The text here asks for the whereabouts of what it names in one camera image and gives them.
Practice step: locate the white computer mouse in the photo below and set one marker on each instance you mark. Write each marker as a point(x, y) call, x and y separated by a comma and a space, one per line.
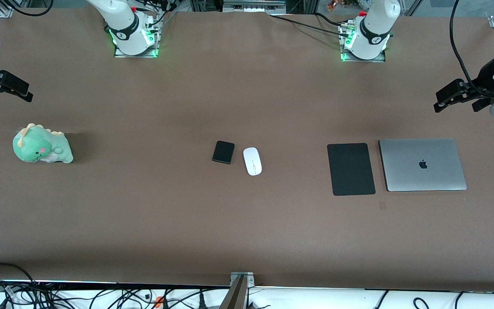
point(252, 161)

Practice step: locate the copper coloured object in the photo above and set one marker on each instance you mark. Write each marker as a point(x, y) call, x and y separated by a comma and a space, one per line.
point(337, 5)

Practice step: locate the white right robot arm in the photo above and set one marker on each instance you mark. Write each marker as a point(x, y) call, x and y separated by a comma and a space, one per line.
point(122, 21)

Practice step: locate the green dinosaur plush toy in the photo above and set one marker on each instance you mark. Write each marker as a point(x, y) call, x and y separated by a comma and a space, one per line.
point(41, 148)

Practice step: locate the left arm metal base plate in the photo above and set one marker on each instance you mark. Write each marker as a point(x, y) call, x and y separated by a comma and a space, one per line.
point(345, 59)

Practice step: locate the silver closed laptop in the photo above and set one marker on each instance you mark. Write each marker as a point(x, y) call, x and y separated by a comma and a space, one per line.
point(423, 165)

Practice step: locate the black phone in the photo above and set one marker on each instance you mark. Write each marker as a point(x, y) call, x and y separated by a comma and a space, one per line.
point(223, 152)

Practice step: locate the black mouse pad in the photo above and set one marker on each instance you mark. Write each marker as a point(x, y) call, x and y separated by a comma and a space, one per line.
point(350, 169)

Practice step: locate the grey metal box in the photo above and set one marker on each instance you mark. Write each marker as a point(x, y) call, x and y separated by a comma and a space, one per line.
point(253, 5)

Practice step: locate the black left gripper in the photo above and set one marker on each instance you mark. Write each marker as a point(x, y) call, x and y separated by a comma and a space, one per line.
point(486, 78)

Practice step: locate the aluminium strut with bracket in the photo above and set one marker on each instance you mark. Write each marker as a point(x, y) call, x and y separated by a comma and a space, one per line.
point(240, 283)

